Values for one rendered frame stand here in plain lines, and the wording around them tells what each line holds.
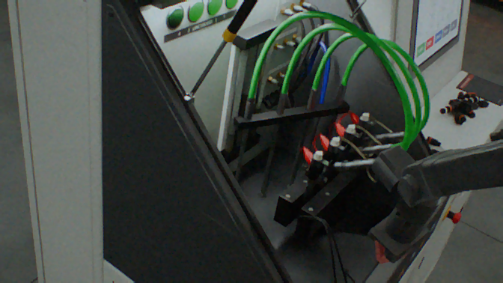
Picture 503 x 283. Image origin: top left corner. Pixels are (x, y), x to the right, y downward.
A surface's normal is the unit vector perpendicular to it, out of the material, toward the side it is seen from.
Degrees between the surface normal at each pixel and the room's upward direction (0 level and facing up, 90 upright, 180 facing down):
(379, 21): 90
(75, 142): 90
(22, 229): 0
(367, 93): 90
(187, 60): 90
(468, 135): 0
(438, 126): 0
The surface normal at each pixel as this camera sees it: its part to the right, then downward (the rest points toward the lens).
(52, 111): -0.58, 0.40
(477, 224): 0.15, -0.80
